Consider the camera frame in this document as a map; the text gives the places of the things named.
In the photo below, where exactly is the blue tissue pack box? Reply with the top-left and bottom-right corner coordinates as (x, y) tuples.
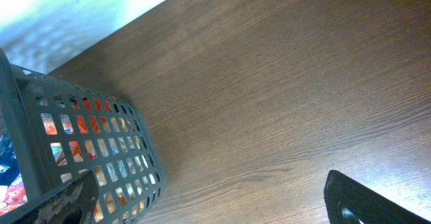
(0, 127), (20, 186)

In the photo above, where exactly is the orange spaghetti packet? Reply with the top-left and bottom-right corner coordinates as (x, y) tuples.
(40, 96), (115, 161)

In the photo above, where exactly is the grey plastic basket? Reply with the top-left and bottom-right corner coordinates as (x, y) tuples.
(1, 55), (166, 223)

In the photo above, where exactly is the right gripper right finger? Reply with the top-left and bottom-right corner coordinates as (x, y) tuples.
(324, 170), (430, 224)

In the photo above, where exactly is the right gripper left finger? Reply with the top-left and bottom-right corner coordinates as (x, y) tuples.
(1, 170), (99, 224)

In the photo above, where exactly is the yellow Nescafe bag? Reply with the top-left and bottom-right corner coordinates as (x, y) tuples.
(49, 115), (162, 223)

